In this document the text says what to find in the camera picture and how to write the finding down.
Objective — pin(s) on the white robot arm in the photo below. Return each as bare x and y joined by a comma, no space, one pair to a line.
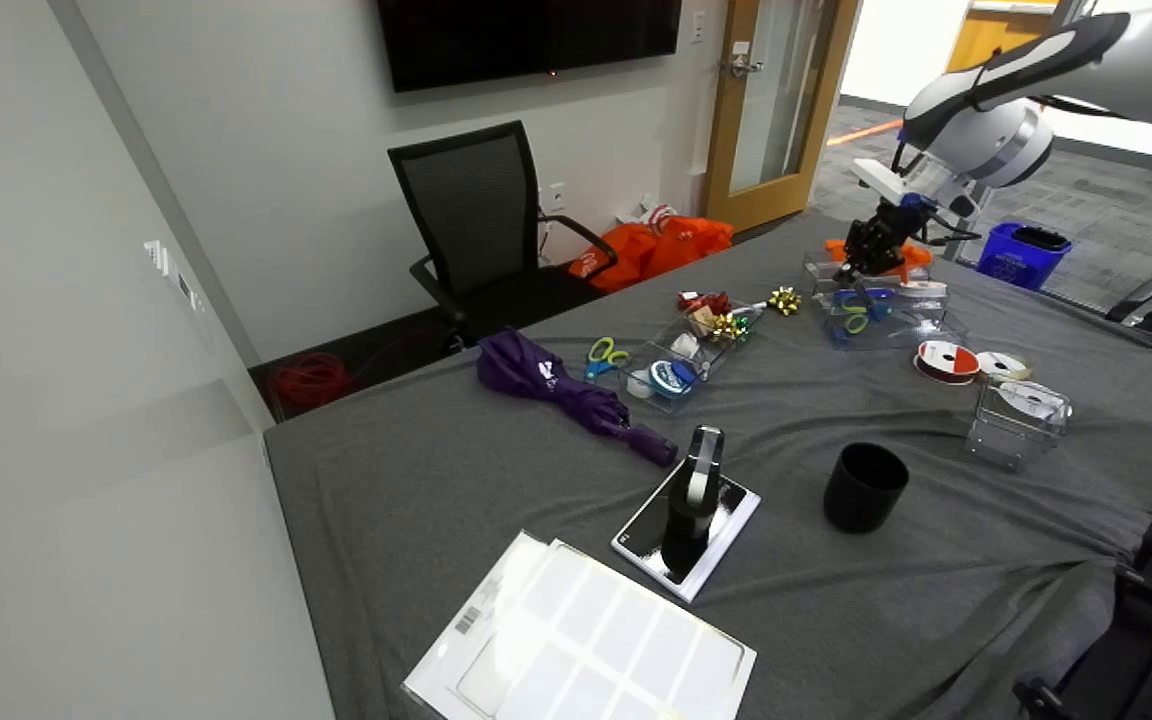
987,125

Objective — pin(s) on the black office chair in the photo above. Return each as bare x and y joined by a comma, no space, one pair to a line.
479,210

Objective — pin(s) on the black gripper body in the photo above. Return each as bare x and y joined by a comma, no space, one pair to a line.
873,244

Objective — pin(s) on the orange cloth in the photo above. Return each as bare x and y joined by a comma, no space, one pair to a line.
915,258

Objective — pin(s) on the black cup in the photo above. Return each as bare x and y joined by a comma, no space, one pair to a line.
865,485

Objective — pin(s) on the small clear plastic box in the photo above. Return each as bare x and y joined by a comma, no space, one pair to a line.
1006,439

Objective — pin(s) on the cream ribbon spool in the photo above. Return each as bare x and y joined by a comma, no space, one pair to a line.
1001,366

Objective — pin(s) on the wall mounted television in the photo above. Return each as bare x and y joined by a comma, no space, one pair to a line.
461,41

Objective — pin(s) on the orange bag on floor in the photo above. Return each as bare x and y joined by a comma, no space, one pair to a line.
651,251

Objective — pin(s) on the green handled scissors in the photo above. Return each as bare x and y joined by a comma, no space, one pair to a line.
852,316

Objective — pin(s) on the blue bin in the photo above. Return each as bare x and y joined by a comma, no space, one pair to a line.
1021,255

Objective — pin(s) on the black tape dispenser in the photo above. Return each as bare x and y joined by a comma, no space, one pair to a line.
694,503

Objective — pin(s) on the red and white ribbon spool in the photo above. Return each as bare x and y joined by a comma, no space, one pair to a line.
940,358

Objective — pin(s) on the purple folded umbrella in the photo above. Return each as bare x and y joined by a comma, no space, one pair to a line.
525,370

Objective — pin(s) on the white label sheet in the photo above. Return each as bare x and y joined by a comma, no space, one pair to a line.
554,634

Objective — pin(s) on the grey table cloth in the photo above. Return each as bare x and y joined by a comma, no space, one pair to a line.
401,499

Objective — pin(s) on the green blue scissors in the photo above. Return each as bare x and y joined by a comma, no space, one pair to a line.
603,358

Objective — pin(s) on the clear compartment case right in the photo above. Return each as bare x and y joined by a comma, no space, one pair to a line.
909,310

